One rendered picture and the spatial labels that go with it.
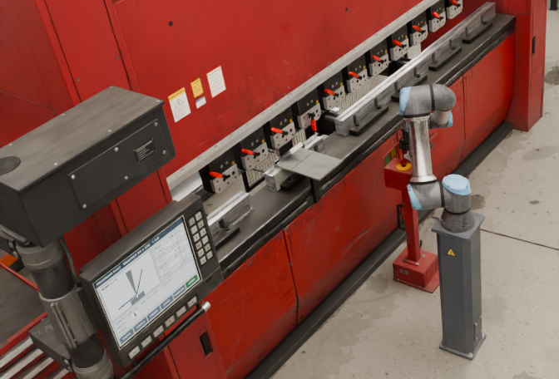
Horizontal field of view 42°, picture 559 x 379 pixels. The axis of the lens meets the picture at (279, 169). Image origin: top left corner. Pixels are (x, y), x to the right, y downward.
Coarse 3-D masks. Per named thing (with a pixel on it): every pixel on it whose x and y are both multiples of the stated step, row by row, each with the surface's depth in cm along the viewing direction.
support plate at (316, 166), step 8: (296, 152) 351; (304, 152) 350; (312, 152) 349; (288, 160) 346; (296, 160) 345; (304, 160) 344; (312, 160) 343; (320, 160) 342; (328, 160) 341; (336, 160) 339; (288, 168) 341; (296, 168) 340; (304, 168) 338; (312, 168) 337; (320, 168) 336; (328, 168) 335; (312, 176) 332; (320, 176) 330
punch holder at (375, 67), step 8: (384, 40) 383; (376, 48) 379; (384, 48) 385; (368, 56) 378; (376, 56) 381; (384, 56) 386; (368, 64) 382; (376, 64) 382; (384, 64) 388; (368, 72) 385; (376, 72) 384
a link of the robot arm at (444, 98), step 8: (440, 88) 305; (448, 88) 308; (440, 96) 304; (448, 96) 306; (440, 104) 305; (448, 104) 308; (440, 112) 322; (448, 112) 323; (432, 120) 344; (440, 120) 333; (448, 120) 343; (432, 128) 346
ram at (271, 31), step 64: (128, 0) 254; (192, 0) 277; (256, 0) 303; (320, 0) 334; (384, 0) 374; (192, 64) 285; (256, 64) 313; (320, 64) 347; (192, 128) 294; (256, 128) 324
